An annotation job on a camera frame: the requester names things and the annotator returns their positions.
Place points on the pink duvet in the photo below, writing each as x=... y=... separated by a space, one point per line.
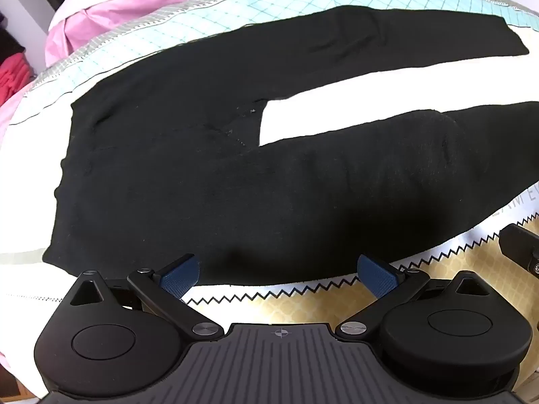
x=109 y=4

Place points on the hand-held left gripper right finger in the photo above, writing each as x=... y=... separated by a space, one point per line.
x=377 y=277

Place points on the black pants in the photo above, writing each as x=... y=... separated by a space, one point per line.
x=236 y=189

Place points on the patchwork quilt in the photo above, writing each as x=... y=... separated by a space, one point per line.
x=294 y=0

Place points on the red clothes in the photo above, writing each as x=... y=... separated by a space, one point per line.
x=12 y=78

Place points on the dark cloth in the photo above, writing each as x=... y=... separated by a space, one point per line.
x=10 y=38

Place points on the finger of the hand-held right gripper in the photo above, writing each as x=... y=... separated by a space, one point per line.
x=520 y=247

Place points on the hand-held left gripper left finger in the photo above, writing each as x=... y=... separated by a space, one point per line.
x=182 y=275

